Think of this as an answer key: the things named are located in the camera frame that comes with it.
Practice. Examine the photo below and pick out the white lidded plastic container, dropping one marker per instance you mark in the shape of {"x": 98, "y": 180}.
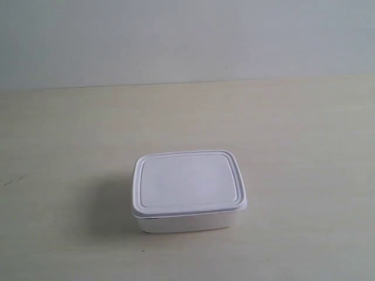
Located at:
{"x": 187, "y": 191}

